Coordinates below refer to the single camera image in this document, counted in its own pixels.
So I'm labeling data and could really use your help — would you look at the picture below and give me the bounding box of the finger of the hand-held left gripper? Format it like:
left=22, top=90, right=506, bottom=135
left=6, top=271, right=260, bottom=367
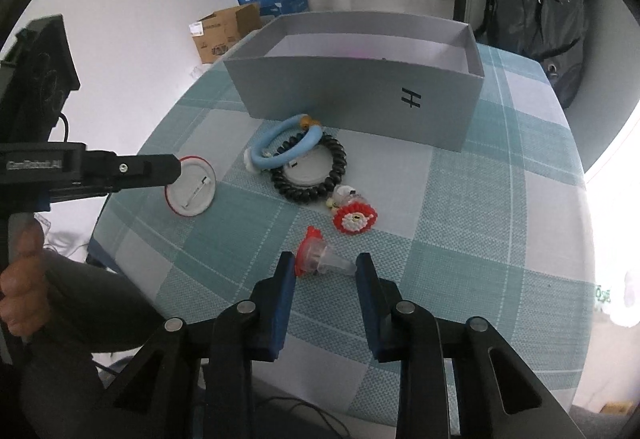
left=83, top=150, right=182, bottom=190
left=47, top=183, right=123, bottom=210

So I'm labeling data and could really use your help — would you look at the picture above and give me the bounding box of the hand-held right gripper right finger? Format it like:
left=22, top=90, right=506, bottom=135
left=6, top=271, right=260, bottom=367
left=355, top=253, right=586, bottom=439

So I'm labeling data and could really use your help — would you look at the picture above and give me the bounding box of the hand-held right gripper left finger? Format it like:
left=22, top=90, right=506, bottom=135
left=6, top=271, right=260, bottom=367
left=97, top=251, right=297, bottom=439

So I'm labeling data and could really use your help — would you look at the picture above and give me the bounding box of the white pin badge red rim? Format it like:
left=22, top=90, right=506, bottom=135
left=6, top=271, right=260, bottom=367
left=164, top=155, right=217, bottom=218

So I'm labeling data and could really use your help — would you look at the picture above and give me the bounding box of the red white beaded flower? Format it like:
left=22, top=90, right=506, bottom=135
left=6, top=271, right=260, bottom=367
left=332, top=201, right=377, bottom=236

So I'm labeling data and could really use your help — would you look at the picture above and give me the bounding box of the small white figure charm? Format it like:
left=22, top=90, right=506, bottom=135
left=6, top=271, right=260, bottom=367
left=326, top=185, right=359, bottom=210

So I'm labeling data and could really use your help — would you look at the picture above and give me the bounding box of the white round case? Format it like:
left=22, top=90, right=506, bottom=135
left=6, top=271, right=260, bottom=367
left=282, top=150, right=334, bottom=192

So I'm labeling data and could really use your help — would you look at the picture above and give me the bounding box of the light blue ring bracelet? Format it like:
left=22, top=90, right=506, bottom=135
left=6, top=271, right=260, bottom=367
left=245, top=113, right=325, bottom=172

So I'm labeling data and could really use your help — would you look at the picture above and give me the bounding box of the black spiral hair tie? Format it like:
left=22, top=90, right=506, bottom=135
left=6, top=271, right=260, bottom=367
left=270, top=131, right=347, bottom=205

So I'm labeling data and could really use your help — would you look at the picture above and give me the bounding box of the grey cardboard box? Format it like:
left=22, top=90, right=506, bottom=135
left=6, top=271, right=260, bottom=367
left=222, top=10, right=486, bottom=153

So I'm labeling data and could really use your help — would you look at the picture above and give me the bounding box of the person's left hand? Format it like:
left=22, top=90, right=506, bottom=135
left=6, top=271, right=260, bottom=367
left=0, top=219, right=52, bottom=346

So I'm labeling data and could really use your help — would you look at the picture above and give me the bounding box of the person's grey trouser leg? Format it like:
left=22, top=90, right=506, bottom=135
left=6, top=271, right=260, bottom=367
left=20, top=249, right=167, bottom=439

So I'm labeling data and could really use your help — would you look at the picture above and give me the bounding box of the brown cardboard box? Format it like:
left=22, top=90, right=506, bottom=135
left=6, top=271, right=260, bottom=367
left=189, top=3, right=262, bottom=65

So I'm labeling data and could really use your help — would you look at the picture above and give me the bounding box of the white printed packet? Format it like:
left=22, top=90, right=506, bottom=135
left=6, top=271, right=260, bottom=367
left=594, top=270, right=640, bottom=328

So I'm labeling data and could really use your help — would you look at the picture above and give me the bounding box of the black jacket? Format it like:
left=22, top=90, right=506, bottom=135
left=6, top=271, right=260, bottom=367
left=472, top=0, right=599, bottom=110

